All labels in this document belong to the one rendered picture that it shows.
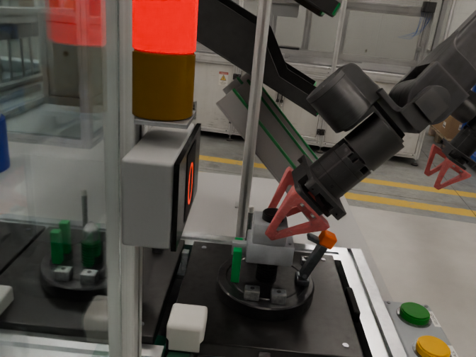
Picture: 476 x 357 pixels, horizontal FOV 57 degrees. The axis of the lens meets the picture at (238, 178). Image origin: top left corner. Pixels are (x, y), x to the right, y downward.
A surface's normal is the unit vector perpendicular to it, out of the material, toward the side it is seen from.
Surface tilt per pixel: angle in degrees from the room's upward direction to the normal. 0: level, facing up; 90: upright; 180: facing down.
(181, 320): 0
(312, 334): 0
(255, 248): 90
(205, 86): 90
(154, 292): 0
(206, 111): 90
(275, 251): 90
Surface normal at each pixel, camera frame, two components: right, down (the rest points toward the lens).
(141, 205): -0.04, 0.36
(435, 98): 0.04, 0.14
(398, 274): 0.09, -0.93
